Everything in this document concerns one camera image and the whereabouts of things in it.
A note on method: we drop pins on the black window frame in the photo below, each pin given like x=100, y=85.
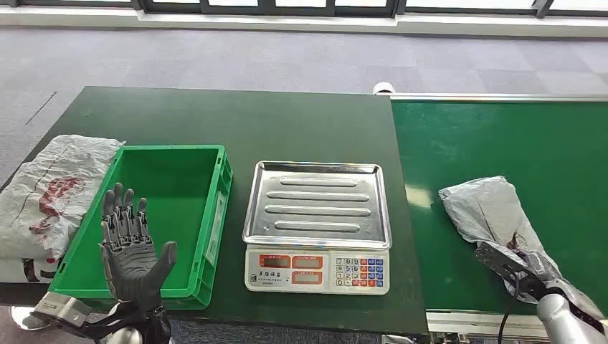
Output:
x=266, y=9

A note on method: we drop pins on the green plastic crate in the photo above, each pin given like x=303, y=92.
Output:
x=180, y=190

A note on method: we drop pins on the electronic scale with steel pan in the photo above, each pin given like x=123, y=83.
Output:
x=316, y=209

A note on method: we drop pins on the crumpled white parcel red print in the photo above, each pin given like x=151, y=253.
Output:
x=57, y=161

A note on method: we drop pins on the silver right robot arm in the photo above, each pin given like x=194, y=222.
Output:
x=560, y=323

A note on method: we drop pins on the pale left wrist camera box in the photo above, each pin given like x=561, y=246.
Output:
x=62, y=307

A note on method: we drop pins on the flat white parcel dark print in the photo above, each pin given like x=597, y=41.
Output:
x=14, y=273

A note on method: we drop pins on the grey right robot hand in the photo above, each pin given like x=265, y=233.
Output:
x=515, y=270

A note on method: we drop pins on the white conveyor roller cap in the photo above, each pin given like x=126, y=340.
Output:
x=384, y=88

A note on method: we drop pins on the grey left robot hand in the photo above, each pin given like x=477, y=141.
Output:
x=130, y=266

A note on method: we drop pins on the chrome table base disc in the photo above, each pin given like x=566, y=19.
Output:
x=21, y=320

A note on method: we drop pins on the white window sill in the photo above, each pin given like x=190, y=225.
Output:
x=285, y=24

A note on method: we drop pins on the grey plastic mailer parcel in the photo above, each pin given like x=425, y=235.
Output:
x=489, y=209

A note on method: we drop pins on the green conveyor belt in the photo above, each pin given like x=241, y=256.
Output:
x=499, y=137

